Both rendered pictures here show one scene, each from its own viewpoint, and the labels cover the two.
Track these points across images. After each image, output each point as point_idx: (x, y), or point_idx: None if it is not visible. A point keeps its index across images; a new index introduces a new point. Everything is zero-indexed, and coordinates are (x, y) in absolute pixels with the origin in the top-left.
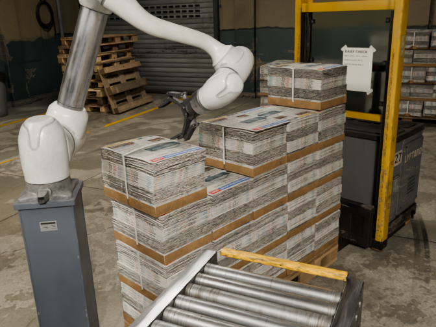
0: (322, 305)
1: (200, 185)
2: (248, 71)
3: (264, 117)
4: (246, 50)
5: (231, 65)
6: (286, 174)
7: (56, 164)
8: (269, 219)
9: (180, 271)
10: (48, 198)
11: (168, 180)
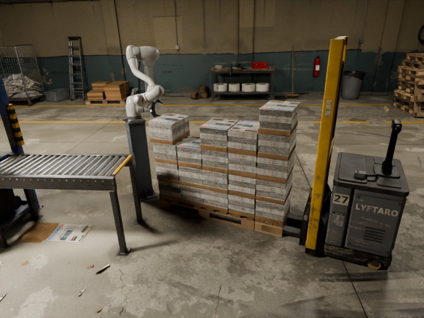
0: (98, 173)
1: (170, 139)
2: (151, 96)
3: (231, 125)
4: (155, 88)
5: (146, 92)
6: (227, 158)
7: (129, 111)
8: (212, 175)
9: (161, 168)
10: (126, 120)
11: (155, 130)
